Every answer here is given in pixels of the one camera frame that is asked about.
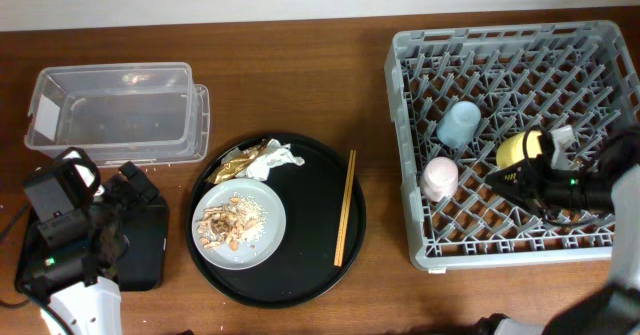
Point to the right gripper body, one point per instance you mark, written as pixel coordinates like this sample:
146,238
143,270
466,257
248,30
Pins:
565,187

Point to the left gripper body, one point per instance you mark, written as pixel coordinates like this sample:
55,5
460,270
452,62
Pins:
120,201

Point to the yellow bowl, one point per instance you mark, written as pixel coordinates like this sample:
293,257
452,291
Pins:
511,151

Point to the pink cup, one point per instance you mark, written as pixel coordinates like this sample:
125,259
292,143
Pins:
439,179

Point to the blue cup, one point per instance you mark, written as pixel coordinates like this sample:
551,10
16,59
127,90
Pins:
459,124

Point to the gold snack wrapper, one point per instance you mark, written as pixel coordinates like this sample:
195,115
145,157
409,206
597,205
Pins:
229,169

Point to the white tissue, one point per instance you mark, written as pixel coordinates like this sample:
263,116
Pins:
276,154

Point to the wooden chopstick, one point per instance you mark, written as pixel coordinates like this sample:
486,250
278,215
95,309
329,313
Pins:
341,215
346,210

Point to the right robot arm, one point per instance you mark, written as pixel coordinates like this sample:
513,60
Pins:
611,187

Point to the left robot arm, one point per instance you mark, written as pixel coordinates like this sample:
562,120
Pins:
59,196

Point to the grey dishwasher rack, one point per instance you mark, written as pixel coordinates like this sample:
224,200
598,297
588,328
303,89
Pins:
520,76

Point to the black rectangular tray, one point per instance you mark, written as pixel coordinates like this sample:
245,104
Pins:
130,253

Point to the clear plastic bin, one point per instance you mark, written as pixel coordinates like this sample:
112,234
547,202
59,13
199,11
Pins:
151,113

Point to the food scraps pile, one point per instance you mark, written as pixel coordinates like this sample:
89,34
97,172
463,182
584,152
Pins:
238,220

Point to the grey plate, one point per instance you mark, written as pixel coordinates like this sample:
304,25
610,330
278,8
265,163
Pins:
250,254

